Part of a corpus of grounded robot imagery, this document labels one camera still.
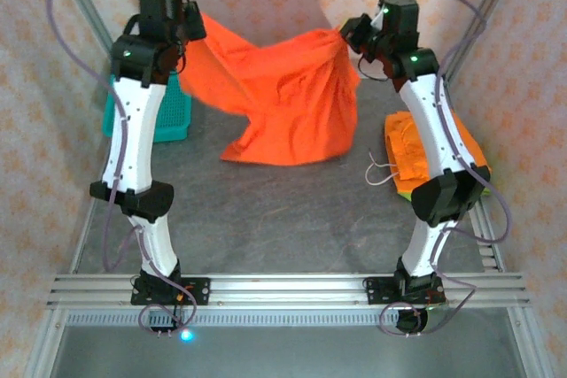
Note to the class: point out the lime green shorts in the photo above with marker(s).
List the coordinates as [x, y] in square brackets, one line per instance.
[406, 195]

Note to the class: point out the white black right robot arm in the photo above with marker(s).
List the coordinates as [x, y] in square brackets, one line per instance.
[434, 130]

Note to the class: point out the aluminium table edge rail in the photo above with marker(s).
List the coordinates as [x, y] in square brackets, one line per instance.
[376, 79]
[44, 342]
[529, 351]

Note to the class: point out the aluminium frame post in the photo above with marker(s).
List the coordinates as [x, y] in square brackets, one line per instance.
[87, 6]
[487, 8]

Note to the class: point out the teal plastic basket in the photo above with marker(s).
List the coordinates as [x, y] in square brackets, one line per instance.
[175, 112]

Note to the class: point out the aluminium mounting rail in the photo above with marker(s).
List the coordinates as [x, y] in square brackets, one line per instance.
[288, 289]

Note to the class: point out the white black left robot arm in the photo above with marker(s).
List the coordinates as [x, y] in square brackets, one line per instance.
[137, 130]

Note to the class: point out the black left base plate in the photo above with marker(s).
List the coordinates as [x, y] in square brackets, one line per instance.
[201, 291]

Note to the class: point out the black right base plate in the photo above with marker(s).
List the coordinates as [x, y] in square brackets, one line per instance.
[374, 291]

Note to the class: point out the grey metal sheet panel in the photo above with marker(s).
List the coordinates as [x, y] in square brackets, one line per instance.
[288, 356]

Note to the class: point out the light orange shorts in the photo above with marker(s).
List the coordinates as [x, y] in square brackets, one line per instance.
[403, 143]

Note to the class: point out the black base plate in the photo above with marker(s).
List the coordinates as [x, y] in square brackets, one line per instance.
[201, 291]
[374, 291]

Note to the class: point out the red-orange shorts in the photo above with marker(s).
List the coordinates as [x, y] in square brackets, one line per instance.
[288, 108]

